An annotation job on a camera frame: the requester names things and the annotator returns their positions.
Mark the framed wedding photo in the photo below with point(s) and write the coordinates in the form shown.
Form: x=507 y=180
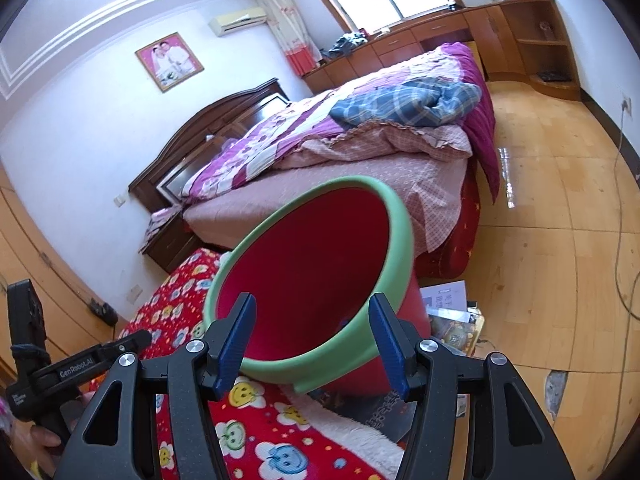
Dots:
x=170 y=62

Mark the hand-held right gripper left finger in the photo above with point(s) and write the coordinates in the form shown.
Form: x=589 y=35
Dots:
x=235 y=345

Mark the wooden wardrobe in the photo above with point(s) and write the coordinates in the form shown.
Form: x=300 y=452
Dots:
x=50 y=270

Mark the wooden corner shelf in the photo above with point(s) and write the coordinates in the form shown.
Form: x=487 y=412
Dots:
x=545 y=55

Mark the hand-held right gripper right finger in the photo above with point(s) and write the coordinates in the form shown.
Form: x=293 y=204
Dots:
x=390 y=350

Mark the bed with purple quilt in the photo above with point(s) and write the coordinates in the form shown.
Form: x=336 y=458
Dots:
x=250 y=145

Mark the pink ruffled blanket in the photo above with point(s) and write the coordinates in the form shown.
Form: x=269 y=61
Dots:
x=380 y=145

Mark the white and red curtain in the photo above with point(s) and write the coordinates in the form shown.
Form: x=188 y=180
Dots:
x=290 y=30

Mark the low wooden cabinet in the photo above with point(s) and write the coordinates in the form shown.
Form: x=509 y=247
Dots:
x=400 y=45

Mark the pink folded clothes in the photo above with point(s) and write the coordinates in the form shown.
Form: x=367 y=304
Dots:
x=160 y=220

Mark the dark wooden headboard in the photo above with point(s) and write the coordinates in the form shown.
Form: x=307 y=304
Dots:
x=200 y=130

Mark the red smiley flower tablecloth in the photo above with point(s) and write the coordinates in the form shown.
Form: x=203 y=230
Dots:
x=280 y=455

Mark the white wall outlet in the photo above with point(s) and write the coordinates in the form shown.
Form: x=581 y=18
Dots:
x=135 y=293

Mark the dark wooden nightstand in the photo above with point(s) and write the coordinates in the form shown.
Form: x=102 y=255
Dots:
x=170 y=245

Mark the dark clothes pile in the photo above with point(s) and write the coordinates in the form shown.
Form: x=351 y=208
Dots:
x=350 y=42

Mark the white printed leaflet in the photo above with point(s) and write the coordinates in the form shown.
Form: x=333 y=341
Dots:
x=445 y=295

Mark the dark magazine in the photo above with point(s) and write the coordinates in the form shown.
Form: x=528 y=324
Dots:
x=375 y=415

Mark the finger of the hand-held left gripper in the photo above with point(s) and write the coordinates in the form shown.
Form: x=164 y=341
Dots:
x=125 y=342

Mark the red bucket with green rim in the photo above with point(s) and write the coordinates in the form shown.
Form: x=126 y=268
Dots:
x=310 y=270

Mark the person's left hand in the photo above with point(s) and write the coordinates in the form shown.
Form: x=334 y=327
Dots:
x=30 y=445

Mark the blue plaid cloth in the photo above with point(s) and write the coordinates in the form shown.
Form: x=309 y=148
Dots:
x=390 y=102

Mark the white wall air conditioner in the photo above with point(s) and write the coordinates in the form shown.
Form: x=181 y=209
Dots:
x=237 y=20

